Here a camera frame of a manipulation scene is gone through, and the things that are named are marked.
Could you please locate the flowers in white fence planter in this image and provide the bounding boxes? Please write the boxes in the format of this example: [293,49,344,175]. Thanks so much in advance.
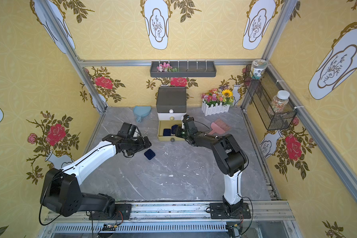
[201,88,234,116]

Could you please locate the glass jar white lid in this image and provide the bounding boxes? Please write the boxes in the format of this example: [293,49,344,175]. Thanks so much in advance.
[268,90,290,115]

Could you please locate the grey wall shelf tray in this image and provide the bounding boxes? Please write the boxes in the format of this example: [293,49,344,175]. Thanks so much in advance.
[150,60,217,78]

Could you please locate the pink flowers on shelf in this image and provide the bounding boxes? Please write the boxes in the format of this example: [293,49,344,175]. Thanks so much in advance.
[156,62,179,72]

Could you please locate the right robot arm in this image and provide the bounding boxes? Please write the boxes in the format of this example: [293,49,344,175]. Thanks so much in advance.
[175,115,248,213]

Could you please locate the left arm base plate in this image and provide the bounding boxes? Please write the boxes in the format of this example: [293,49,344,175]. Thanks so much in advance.
[89,203,132,221]

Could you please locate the black wire basket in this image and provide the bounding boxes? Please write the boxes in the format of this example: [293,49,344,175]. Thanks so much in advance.
[248,69,298,131]

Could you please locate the navy brooch box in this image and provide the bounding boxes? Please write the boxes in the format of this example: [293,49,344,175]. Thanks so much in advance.
[163,129,172,136]
[144,149,156,160]
[171,125,179,134]

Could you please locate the three-drawer storage cabinet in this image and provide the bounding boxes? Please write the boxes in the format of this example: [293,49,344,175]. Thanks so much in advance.
[156,86,186,142]

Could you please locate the small circuit board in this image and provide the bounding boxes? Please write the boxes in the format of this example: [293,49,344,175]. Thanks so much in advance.
[101,223,118,232]

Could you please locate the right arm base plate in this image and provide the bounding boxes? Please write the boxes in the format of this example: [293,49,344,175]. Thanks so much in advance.
[205,203,252,219]

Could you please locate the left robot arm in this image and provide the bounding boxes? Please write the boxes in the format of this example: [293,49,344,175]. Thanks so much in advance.
[40,123,152,219]

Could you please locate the blue dustpan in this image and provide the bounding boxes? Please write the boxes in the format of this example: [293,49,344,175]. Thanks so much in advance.
[133,106,152,123]

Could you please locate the jar with patterned lid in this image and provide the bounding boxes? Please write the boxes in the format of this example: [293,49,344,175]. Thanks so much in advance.
[250,59,268,79]

